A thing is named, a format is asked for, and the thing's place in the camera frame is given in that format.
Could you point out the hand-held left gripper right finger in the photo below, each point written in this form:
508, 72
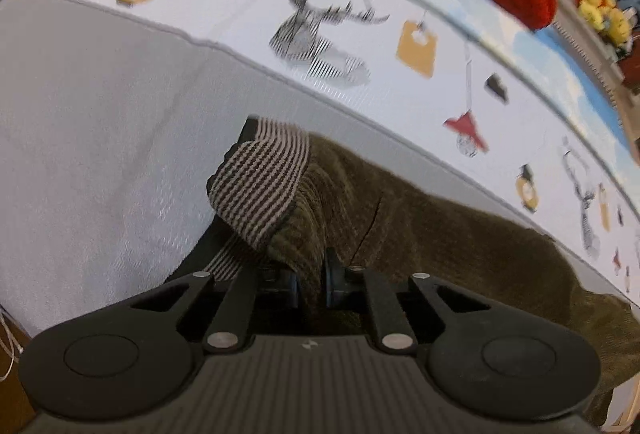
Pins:
332, 286

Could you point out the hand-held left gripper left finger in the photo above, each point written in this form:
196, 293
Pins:
291, 288

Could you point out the deer print bed sheet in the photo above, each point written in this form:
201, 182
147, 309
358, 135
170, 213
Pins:
125, 139

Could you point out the light blue patterned sheet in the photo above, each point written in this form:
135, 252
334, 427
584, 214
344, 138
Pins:
550, 59

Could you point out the yellow duck plush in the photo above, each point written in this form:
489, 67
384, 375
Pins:
595, 4

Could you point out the yellow bear plush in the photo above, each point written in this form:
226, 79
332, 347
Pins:
619, 24

